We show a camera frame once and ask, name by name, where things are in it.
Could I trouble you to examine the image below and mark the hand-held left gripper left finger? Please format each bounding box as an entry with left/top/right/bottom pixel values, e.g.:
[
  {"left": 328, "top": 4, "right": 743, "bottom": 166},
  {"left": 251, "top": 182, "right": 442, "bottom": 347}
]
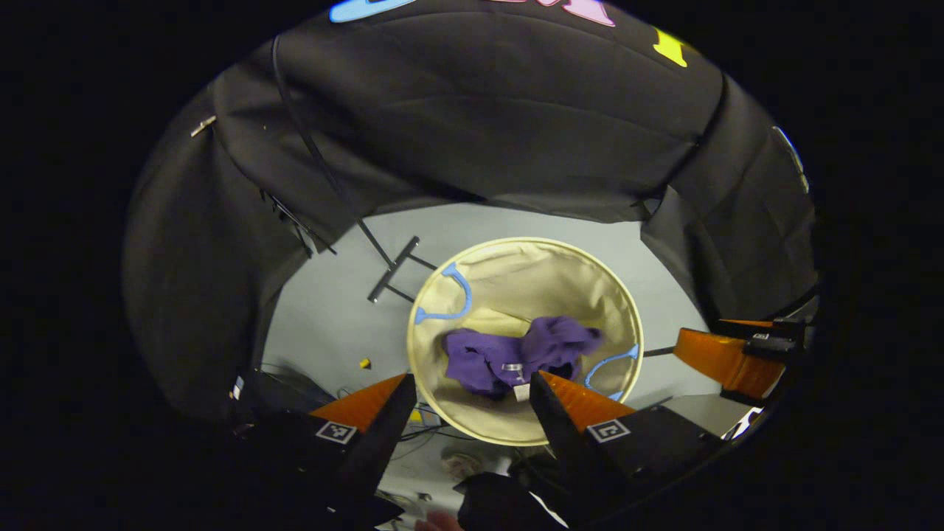
[{"left": 236, "top": 372, "right": 419, "bottom": 528}]

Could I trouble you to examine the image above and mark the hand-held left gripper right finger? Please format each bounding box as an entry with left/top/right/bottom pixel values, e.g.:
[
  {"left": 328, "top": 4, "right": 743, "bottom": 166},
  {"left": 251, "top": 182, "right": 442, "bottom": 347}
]
[{"left": 530, "top": 371, "right": 727, "bottom": 517}]

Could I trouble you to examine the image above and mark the purple shirt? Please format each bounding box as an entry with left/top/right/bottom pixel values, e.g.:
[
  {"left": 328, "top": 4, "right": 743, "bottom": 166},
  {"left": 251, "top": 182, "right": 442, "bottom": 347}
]
[{"left": 442, "top": 316, "right": 605, "bottom": 403}]

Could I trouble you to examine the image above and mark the cream round laundry hamper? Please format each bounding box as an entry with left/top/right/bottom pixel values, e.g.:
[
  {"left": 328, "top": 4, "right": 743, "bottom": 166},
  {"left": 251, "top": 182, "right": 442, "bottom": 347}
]
[{"left": 406, "top": 236, "right": 645, "bottom": 448}]

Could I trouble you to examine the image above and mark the black backdrop cloth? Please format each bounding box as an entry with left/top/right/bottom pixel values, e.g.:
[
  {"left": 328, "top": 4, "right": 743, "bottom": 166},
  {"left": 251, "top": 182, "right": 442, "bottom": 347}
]
[{"left": 122, "top": 0, "right": 819, "bottom": 421}]

